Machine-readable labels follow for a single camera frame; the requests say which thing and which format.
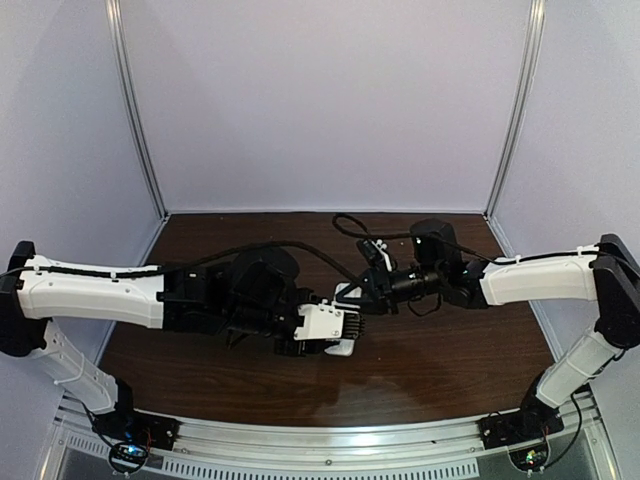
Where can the aluminium frame post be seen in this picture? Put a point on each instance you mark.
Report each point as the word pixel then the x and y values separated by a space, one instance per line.
pixel 134 118
pixel 529 61

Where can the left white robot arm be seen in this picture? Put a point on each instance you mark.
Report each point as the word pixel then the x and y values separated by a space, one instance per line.
pixel 255 294

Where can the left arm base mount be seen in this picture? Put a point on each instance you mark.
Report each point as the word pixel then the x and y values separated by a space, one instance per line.
pixel 139 428

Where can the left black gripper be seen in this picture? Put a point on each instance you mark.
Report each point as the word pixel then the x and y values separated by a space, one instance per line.
pixel 288 343

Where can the aluminium front rail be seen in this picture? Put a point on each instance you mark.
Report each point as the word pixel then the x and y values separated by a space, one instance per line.
pixel 448 449

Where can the right aluminium frame post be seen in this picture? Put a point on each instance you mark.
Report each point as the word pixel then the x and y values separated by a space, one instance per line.
pixel 529 61

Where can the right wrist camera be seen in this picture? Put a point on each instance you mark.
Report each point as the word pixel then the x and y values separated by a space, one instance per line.
pixel 376 255

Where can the white remote control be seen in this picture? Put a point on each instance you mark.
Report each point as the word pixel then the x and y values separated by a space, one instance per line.
pixel 352 329

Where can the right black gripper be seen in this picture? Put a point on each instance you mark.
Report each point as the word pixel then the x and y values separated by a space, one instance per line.
pixel 383 289

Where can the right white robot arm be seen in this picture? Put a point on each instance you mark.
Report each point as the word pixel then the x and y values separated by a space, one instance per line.
pixel 428 260

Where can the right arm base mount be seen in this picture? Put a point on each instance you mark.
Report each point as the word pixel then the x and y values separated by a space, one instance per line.
pixel 533 420

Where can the left aluminium frame post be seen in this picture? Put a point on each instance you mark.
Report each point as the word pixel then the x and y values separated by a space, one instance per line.
pixel 134 118

